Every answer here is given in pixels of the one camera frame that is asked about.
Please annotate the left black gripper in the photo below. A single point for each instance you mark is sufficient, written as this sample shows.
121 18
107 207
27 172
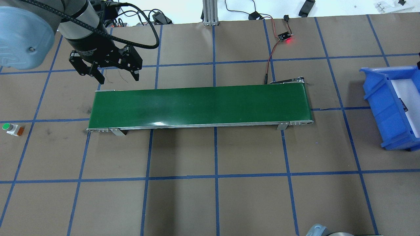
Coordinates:
88 43

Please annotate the black cylindrical capacitor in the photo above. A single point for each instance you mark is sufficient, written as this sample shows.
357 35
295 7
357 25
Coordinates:
405 109

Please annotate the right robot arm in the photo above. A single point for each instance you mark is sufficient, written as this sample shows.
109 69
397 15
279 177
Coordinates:
321 230

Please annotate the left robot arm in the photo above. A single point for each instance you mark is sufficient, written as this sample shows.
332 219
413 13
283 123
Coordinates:
28 29

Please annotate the small red-lit circuit board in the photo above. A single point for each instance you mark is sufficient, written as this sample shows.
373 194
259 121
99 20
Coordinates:
284 36

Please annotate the green conveyor belt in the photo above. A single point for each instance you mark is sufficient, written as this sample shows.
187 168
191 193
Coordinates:
283 105

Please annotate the blue plastic bin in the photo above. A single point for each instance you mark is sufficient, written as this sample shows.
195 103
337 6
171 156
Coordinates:
383 87

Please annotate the green push button switch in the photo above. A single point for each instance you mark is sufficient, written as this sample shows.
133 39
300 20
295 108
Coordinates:
13 129

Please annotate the aluminium frame post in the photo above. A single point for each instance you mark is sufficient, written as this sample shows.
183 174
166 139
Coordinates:
210 13

